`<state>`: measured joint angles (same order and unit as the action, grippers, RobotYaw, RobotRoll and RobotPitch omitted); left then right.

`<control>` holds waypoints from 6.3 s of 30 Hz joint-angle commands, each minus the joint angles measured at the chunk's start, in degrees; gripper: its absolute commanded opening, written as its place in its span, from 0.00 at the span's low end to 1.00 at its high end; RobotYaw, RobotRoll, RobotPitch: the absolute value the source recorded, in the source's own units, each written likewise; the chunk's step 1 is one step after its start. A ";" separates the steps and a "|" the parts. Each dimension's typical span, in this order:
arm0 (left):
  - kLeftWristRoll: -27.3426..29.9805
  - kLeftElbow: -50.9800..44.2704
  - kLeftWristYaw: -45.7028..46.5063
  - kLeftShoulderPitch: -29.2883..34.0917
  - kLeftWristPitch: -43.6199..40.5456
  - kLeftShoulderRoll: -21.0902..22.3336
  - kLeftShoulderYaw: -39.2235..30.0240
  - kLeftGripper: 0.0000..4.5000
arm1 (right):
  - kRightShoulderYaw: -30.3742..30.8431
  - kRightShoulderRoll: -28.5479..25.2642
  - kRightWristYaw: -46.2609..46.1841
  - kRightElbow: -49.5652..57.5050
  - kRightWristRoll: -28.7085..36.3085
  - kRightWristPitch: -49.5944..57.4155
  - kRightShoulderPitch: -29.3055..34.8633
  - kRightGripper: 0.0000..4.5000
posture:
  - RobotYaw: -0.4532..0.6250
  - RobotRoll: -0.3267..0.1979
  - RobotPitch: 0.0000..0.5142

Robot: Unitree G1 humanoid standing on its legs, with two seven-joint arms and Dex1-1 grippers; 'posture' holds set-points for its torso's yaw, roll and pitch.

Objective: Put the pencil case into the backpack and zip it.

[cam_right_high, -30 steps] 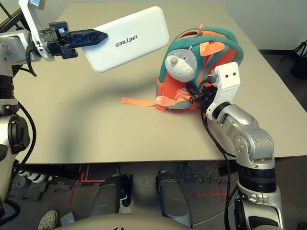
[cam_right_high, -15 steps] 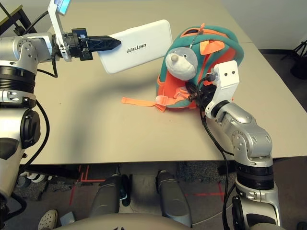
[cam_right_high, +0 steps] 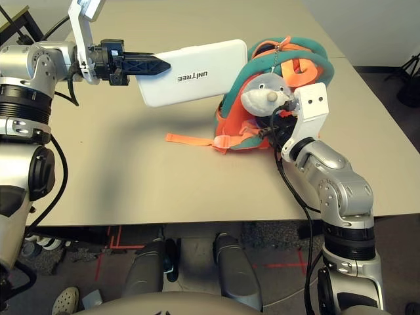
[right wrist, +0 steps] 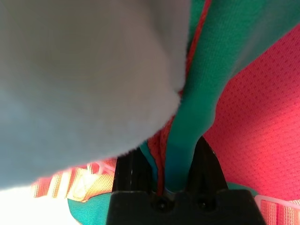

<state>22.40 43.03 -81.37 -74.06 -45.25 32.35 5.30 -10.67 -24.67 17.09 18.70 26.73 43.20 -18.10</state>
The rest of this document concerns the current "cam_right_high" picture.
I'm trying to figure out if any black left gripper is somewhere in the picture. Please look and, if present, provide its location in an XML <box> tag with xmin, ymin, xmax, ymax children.
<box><xmin>89</xmin><ymin>39</ymin><xmax>172</xmax><ymax>87</ymax></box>

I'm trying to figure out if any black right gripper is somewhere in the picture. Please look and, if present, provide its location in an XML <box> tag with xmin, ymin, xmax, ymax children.
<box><xmin>259</xmin><ymin>113</ymin><xmax>298</xmax><ymax>150</ymax></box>

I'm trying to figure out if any white pencil case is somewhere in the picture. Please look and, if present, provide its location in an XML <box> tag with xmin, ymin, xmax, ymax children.
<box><xmin>136</xmin><ymin>39</ymin><xmax>249</xmax><ymax>108</ymax></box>

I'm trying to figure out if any orange and teal backpack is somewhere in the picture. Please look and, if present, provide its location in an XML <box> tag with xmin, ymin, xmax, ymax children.
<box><xmin>165</xmin><ymin>35</ymin><xmax>335</xmax><ymax>155</ymax></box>

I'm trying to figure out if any grey white plush toy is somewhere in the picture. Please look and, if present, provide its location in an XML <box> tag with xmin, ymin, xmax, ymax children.
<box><xmin>241</xmin><ymin>72</ymin><xmax>295</xmax><ymax>119</ymax></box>

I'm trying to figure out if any black framed side table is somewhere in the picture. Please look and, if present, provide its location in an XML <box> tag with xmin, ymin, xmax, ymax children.
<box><xmin>0</xmin><ymin>6</ymin><xmax>45</xmax><ymax>47</ymax></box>

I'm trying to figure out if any black rod with clamp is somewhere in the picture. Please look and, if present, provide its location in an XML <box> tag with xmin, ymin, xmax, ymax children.
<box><xmin>0</xmin><ymin>6</ymin><xmax>33</xmax><ymax>45</ymax></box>

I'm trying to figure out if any black tripod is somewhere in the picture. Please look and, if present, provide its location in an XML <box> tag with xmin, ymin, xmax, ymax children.
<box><xmin>387</xmin><ymin>54</ymin><xmax>420</xmax><ymax>108</ymax></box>

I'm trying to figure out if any grey robot right leg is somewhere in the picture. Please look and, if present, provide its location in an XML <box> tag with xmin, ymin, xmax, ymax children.
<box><xmin>213</xmin><ymin>232</ymin><xmax>263</xmax><ymax>311</ymax></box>

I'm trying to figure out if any grey robot leg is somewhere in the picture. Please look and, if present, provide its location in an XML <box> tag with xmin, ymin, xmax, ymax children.
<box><xmin>126</xmin><ymin>238</ymin><xmax>165</xmax><ymax>298</ymax></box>
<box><xmin>213</xmin><ymin>232</ymin><xmax>263</xmax><ymax>311</ymax></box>

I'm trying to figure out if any black object with cyan trim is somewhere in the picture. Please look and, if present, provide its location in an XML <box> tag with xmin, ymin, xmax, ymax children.
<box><xmin>163</xmin><ymin>238</ymin><xmax>181</xmax><ymax>282</ymax></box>

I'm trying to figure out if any grey robot left leg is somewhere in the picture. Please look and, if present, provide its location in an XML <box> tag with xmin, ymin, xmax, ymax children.
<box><xmin>126</xmin><ymin>238</ymin><xmax>165</xmax><ymax>298</ymax></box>

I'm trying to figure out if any white sneaker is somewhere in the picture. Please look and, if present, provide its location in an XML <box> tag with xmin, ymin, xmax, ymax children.
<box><xmin>35</xmin><ymin>236</ymin><xmax>63</xmax><ymax>253</ymax></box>

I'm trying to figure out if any grey robot torso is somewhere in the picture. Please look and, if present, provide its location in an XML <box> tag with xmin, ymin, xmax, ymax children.
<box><xmin>73</xmin><ymin>291</ymin><xmax>257</xmax><ymax>315</ymax></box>

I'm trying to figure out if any small grey box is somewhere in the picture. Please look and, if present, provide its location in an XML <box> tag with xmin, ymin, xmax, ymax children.
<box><xmin>81</xmin><ymin>290</ymin><xmax>104</xmax><ymax>309</ymax></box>

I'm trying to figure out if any white perforated clog shoe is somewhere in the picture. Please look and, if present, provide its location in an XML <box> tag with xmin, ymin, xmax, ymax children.
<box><xmin>52</xmin><ymin>287</ymin><xmax>79</xmax><ymax>315</ymax></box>

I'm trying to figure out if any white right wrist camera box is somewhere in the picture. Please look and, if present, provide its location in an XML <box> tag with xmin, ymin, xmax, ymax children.
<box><xmin>281</xmin><ymin>82</ymin><xmax>329</xmax><ymax>163</ymax></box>

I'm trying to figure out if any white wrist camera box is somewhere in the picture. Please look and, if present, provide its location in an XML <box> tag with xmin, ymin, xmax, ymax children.
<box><xmin>67</xmin><ymin>0</ymin><xmax>106</xmax><ymax>85</ymax></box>
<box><xmin>281</xmin><ymin>82</ymin><xmax>329</xmax><ymax>163</ymax></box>

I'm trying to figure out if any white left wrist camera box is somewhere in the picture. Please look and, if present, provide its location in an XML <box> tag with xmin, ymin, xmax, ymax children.
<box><xmin>67</xmin><ymin>0</ymin><xmax>106</xmax><ymax>85</ymax></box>

